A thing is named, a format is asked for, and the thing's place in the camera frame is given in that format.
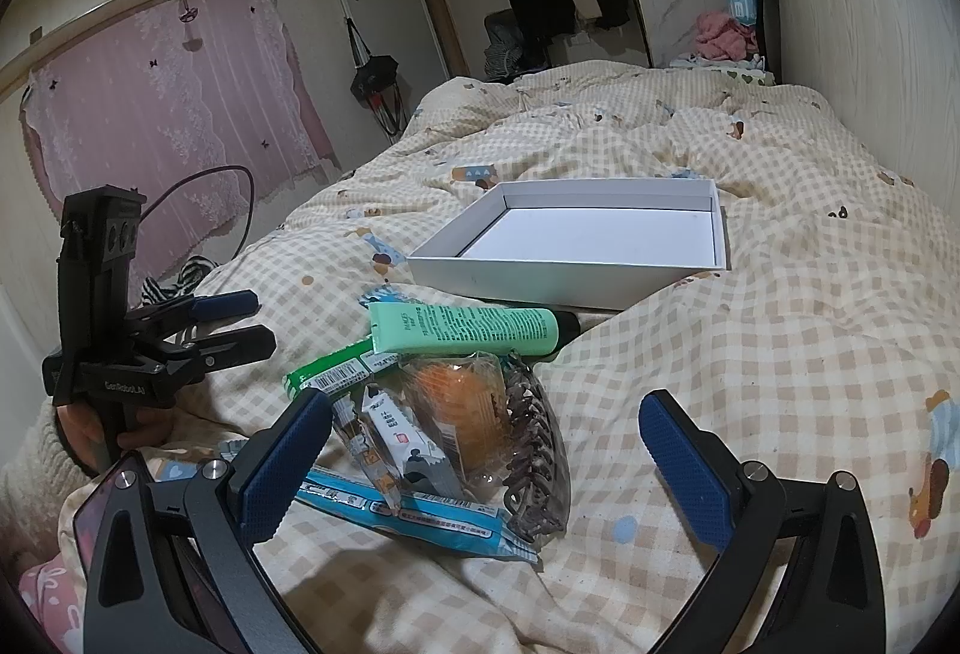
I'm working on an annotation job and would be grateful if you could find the black hanging bag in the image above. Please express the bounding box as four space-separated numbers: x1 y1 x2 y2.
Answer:
345 16 410 137

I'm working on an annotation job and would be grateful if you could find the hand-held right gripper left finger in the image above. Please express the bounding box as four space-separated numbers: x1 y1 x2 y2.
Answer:
82 388 335 654

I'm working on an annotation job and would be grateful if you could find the brown snack bar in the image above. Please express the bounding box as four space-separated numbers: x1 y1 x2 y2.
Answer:
330 395 406 512

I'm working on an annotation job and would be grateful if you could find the white cow-print packet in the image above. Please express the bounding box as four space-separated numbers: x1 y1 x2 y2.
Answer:
360 384 466 497

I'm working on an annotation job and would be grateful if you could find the pink crumpled cloth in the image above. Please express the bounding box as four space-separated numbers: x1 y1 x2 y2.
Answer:
694 9 762 62

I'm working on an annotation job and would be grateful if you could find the heart print pillow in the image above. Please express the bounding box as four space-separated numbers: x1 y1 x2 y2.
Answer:
671 54 777 86

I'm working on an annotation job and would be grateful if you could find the grey striped garment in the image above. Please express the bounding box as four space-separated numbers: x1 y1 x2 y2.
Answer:
484 13 526 81

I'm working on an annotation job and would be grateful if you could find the blue snack packet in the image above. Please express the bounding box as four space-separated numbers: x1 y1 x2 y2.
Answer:
358 283 410 314
296 463 541 569

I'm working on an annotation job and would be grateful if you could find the hanging curtain ornament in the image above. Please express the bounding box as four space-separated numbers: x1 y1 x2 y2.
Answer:
174 0 205 55

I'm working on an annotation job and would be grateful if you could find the person's left hand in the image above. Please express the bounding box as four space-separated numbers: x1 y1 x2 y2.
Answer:
56 399 177 475

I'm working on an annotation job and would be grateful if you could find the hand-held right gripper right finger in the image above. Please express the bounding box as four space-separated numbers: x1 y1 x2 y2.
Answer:
637 388 890 654

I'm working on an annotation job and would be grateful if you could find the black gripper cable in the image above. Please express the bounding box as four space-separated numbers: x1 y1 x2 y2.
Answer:
124 165 256 325

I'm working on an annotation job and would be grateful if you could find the white cardboard box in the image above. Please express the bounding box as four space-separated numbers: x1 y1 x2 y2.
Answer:
405 178 732 314

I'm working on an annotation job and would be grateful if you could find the pink lace curtain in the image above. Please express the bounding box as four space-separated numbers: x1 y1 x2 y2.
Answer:
19 0 338 280

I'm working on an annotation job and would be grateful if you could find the smartphone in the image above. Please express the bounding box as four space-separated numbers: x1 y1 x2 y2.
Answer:
73 463 218 625

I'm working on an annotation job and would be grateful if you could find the striped cloth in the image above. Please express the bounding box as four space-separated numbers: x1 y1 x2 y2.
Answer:
142 255 218 306

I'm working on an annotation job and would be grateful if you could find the grey hair claw clip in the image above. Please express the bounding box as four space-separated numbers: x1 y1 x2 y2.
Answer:
469 354 575 542

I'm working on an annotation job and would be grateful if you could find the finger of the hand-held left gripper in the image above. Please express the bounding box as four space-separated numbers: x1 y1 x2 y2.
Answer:
124 289 260 344
150 324 277 392

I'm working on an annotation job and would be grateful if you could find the green hand cream tube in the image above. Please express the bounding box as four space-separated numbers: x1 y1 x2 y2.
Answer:
366 300 582 359

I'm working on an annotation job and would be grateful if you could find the pink printed cloth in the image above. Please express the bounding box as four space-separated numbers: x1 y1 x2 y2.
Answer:
15 560 87 654

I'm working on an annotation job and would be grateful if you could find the orange bread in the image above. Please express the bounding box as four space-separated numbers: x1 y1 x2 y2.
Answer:
397 350 518 482

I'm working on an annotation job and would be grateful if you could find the black headboard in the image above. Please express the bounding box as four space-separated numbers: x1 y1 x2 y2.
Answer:
752 0 785 85

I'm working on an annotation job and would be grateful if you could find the green snack packet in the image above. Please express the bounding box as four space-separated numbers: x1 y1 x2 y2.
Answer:
281 335 410 404

